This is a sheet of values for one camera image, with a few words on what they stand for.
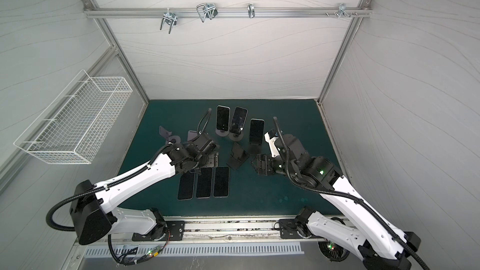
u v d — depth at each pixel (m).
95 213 0.38
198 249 0.70
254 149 1.01
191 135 0.91
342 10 0.77
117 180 0.44
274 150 0.58
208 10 0.77
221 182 0.86
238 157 0.90
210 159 0.71
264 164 0.57
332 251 0.72
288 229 0.70
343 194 0.41
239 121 0.98
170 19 0.80
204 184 0.88
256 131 0.91
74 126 0.69
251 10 0.78
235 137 1.04
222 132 1.04
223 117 0.96
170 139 0.97
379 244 0.39
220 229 0.75
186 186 0.84
